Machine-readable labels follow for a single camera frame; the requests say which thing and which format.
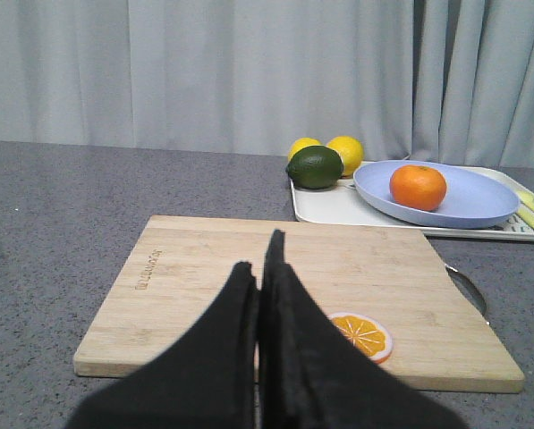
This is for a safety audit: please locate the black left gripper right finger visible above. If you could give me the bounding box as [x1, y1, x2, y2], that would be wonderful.
[259, 230, 466, 428]

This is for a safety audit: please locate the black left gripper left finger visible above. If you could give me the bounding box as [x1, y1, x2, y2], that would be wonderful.
[67, 262, 259, 428]

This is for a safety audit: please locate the orange fruit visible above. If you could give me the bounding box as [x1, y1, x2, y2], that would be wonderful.
[389, 164, 447, 211]

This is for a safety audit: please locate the light blue plate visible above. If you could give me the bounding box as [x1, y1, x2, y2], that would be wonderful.
[353, 160, 520, 229]

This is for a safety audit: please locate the white plastic tray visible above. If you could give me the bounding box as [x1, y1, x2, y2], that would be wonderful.
[291, 161, 534, 241]

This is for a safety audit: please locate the orange slice piece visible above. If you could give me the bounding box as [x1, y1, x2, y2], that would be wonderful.
[328, 312, 394, 364]

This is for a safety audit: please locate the wooden cutting board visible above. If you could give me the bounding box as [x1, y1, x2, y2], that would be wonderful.
[73, 215, 525, 393]

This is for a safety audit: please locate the green lime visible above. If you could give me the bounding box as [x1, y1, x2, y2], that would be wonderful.
[285, 146, 343, 189]

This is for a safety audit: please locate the yellow lemon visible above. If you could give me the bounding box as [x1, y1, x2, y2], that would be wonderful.
[287, 137, 321, 162]
[326, 136, 364, 177]

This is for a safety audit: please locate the grey curtain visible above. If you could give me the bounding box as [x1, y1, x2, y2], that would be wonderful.
[0, 1, 534, 168]

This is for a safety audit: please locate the metal cutting board handle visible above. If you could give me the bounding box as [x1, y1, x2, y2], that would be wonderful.
[445, 264, 491, 326]

